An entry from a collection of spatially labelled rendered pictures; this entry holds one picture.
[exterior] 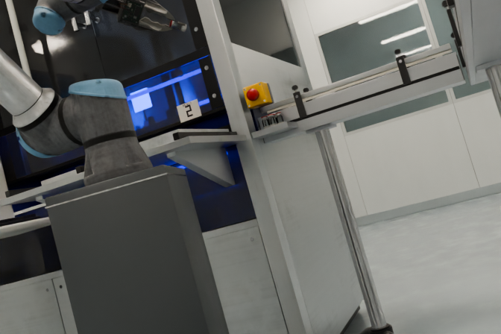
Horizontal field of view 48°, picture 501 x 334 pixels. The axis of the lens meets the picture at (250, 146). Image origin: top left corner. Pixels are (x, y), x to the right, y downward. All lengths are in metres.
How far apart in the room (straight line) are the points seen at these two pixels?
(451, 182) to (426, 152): 0.41
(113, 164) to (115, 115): 0.11
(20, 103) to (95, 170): 0.22
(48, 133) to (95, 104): 0.14
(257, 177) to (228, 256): 0.29
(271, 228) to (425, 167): 4.60
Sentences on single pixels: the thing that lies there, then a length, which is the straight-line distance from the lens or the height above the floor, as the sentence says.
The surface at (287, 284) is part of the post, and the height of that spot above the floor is 0.37.
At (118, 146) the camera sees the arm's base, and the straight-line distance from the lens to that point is 1.21.
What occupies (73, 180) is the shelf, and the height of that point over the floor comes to 0.87.
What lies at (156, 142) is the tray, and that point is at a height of 0.90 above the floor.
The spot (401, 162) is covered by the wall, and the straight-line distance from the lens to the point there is 6.39.
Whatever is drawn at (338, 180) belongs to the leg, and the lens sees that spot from 1.94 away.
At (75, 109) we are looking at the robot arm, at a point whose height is 0.96.
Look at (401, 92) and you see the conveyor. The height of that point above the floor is 0.86.
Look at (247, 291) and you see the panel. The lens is 1.95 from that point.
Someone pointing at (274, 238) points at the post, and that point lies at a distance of 1.87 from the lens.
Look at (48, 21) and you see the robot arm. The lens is 1.46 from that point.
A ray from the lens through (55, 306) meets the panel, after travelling 2.40.
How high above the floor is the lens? 0.69
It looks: 5 degrees up
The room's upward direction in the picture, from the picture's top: 16 degrees counter-clockwise
